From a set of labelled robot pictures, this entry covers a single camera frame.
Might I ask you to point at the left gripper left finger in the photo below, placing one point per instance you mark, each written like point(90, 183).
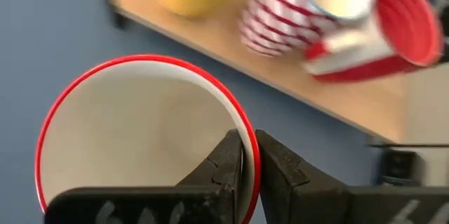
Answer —
point(203, 203)

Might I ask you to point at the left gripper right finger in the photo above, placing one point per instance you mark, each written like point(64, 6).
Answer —
point(308, 199)

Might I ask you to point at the grey patterned mug red rim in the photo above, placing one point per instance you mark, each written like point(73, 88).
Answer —
point(133, 129)

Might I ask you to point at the red striped white mug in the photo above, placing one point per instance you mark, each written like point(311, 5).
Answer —
point(280, 17)

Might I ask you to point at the red white lattice mug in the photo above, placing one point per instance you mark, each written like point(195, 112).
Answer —
point(407, 24)

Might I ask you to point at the grey-blue table mat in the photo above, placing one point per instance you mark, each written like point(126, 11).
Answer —
point(52, 24)

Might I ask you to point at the black table camera mount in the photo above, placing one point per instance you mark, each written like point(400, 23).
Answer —
point(400, 168)

